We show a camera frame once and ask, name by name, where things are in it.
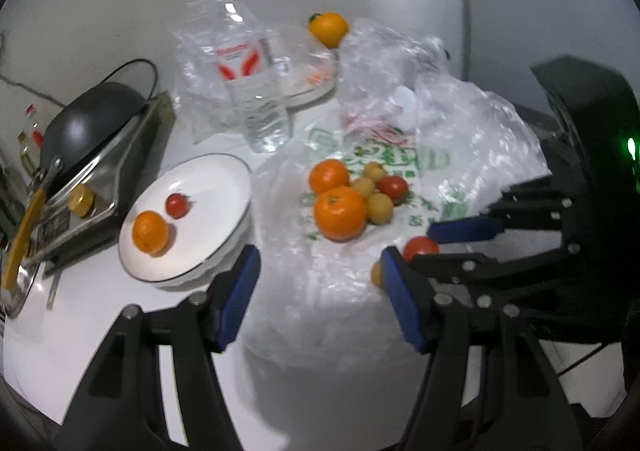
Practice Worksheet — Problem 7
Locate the crumpled clear plastic bag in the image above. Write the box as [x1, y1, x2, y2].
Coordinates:
[337, 18, 551, 192]

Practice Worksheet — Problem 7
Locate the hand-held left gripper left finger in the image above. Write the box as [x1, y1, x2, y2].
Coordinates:
[59, 245, 262, 451]

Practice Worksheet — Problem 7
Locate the orange fruit with green stem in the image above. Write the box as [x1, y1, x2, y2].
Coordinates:
[307, 12, 349, 49]

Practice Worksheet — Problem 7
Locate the steel cooktop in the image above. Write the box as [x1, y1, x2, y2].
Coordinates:
[10, 91, 173, 277]

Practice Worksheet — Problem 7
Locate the white dish with orange print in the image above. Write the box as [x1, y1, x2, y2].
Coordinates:
[280, 26, 337, 106]

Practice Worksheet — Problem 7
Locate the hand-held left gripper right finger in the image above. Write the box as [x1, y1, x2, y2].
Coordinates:
[380, 246, 583, 451]

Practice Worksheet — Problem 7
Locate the white plate with dark rim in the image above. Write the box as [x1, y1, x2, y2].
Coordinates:
[118, 153, 252, 288]

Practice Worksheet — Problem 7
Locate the clear plastic water bottle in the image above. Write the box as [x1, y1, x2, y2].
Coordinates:
[210, 0, 292, 154]

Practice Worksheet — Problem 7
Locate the black wok with yellow handle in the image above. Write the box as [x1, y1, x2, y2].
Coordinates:
[0, 82, 148, 292]

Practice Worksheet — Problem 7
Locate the red capped bottle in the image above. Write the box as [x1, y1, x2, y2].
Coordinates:
[22, 103, 43, 152]

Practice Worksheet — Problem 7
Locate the gold round knob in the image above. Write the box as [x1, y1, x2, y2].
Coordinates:
[69, 186, 96, 216]

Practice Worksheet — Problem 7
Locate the thin dark cable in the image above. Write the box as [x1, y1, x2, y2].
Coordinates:
[0, 31, 66, 108]

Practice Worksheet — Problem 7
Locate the small orange mandarin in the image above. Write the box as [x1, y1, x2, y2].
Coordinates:
[309, 158, 351, 196]

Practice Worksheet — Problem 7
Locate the green printed plastic bag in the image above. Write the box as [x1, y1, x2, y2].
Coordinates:
[242, 126, 551, 372]

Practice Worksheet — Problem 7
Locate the red cherry tomato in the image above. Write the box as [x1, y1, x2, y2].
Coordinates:
[165, 193, 193, 219]
[377, 176, 410, 204]
[402, 236, 441, 263]

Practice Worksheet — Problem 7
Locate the small glass bottle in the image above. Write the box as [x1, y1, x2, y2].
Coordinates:
[17, 131, 37, 169]

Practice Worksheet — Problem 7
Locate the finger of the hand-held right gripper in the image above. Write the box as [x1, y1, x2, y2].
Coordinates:
[410, 243, 583, 314]
[427, 176, 576, 245]

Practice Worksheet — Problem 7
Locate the large orange mandarin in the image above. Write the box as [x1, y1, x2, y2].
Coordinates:
[313, 186, 368, 243]

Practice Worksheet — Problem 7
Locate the black power cable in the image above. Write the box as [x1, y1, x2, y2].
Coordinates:
[97, 58, 160, 102]

